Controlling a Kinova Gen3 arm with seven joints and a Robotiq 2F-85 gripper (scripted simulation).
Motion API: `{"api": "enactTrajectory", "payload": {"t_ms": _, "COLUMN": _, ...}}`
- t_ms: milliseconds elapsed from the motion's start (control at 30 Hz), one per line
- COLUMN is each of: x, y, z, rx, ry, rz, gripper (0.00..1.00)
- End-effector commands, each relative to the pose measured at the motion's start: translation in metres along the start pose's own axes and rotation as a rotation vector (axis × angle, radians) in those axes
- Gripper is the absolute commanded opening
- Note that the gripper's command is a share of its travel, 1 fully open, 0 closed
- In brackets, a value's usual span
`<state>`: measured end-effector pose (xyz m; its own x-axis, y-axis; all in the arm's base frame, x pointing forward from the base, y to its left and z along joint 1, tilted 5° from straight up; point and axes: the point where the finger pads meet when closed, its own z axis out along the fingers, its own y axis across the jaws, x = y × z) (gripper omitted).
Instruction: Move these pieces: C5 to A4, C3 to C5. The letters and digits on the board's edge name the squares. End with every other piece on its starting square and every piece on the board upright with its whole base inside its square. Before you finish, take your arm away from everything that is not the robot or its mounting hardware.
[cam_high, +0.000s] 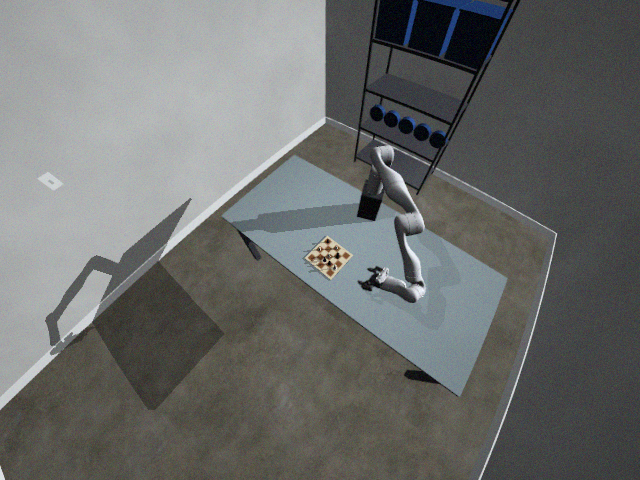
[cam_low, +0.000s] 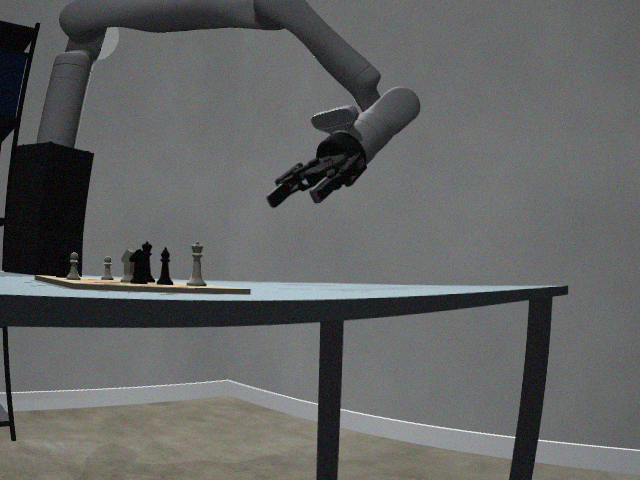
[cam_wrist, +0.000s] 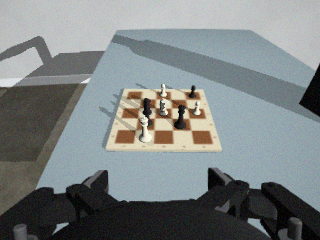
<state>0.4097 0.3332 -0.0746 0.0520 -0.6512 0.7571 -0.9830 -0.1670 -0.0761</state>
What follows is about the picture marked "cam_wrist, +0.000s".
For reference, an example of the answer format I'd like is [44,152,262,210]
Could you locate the brown and cream chessboard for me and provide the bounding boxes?
[106,89,222,152]

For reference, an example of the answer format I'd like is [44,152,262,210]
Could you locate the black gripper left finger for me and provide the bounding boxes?
[0,170,130,240]

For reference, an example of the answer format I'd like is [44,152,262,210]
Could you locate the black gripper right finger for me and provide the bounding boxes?
[184,168,320,240]

